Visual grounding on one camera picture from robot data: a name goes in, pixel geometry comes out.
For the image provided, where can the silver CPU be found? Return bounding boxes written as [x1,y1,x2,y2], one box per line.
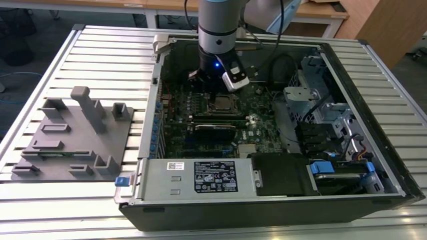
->
[214,96,235,110]

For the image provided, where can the metal socket cover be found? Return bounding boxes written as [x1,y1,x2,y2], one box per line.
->
[209,94,241,113]

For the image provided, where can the CPU socket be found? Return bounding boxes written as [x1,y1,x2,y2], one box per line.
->
[206,93,242,116]

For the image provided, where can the black graphics card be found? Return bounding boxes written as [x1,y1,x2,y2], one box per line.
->
[194,123,239,145]

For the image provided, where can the green motherboard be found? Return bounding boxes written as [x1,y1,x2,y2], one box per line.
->
[155,79,293,160]

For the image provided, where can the silver chipset heatsink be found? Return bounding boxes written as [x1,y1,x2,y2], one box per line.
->
[238,143,259,154]

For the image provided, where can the wooden desk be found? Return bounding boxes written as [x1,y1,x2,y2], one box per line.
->
[0,0,158,29]
[155,0,350,38]

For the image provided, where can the black drive connector block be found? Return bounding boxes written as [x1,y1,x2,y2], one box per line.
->
[294,121,339,154]

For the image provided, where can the silver power supply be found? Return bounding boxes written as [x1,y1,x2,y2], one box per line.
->
[131,158,265,201]

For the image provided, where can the grey parts rack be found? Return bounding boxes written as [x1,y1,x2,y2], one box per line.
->
[11,86,135,181]

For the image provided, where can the blue case latch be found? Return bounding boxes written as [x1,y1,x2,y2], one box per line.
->
[114,176,131,188]

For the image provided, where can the wooden cabinet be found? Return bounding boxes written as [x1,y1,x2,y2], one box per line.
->
[335,0,427,73]

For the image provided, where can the green RAM stick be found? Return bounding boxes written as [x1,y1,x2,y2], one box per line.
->
[38,151,78,160]

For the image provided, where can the black hard disk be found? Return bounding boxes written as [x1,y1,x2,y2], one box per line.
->
[313,172,365,196]

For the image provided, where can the black PC case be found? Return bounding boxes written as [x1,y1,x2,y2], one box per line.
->
[113,33,427,233]

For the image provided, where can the black office chair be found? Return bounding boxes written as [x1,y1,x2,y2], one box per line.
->
[0,7,39,67]

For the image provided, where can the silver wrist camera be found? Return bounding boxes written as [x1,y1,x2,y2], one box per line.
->
[222,65,251,91]

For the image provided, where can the grey case handle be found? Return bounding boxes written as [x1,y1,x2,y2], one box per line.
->
[151,34,169,55]

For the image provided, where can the silver metal drive bracket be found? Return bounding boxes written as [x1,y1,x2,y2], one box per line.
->
[282,86,321,104]

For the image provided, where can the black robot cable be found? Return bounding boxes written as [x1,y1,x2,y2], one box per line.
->
[269,0,287,60]

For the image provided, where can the black inner case cable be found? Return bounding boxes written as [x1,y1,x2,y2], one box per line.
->
[302,92,333,123]

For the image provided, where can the orange yellow power wires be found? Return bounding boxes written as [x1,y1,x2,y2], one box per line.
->
[354,146,369,161]

